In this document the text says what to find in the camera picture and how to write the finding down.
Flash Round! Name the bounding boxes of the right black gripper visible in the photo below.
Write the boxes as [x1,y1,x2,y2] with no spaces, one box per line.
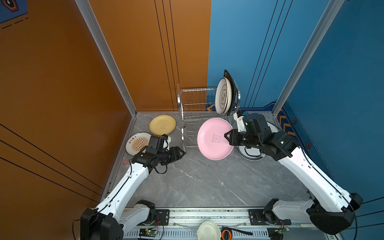
[222,128,262,150]

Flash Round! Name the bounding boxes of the pink round plate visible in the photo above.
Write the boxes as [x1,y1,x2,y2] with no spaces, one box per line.
[197,118,234,161]

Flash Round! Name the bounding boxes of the white plate green red rim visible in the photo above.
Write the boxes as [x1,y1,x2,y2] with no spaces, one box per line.
[236,146,265,162]

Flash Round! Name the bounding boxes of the white plate green cloud outline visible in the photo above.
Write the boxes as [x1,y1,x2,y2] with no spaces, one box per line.
[215,77,227,115]

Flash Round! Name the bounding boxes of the white plate red characters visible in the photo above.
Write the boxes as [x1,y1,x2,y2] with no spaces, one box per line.
[267,122,281,133]

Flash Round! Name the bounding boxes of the chrome two-tier dish rack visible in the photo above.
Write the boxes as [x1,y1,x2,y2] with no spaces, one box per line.
[177,86,235,151]

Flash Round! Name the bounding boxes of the black square floral plate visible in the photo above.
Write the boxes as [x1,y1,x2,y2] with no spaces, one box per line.
[224,70,241,116]

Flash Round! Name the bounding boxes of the cream round plate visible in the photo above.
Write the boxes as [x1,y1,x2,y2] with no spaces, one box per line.
[225,77,233,115]

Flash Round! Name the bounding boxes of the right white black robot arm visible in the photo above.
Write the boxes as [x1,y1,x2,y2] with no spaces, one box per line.
[225,111,363,235]

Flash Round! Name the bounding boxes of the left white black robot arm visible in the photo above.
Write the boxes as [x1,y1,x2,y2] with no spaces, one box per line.
[78,135,186,240]

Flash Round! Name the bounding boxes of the yellow round plate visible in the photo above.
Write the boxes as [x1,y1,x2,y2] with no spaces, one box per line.
[149,115,177,136]

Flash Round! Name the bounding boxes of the white plate orange sunburst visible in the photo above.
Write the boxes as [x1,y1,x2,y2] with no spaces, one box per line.
[125,132,152,156]

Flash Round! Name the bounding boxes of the green circuit board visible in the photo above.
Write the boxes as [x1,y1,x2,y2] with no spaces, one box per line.
[138,229,159,240]

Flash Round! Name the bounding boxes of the orange black tape measure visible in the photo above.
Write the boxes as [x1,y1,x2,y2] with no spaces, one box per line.
[221,227,253,240]

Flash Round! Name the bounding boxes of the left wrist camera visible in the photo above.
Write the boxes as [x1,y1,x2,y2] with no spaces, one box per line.
[162,134,172,150]

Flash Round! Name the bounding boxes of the aluminium mounting rail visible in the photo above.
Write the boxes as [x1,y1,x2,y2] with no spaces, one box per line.
[86,206,334,229]

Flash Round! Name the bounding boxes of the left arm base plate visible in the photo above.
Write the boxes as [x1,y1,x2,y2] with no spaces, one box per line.
[138,209,170,226]

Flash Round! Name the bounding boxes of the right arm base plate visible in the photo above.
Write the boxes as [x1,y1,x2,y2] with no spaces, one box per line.
[248,209,292,226]

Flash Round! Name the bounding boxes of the white bowl on rail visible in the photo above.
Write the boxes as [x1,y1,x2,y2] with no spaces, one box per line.
[197,221,221,240]

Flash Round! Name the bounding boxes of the small board with wires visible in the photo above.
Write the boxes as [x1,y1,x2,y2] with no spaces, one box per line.
[267,226,290,240]

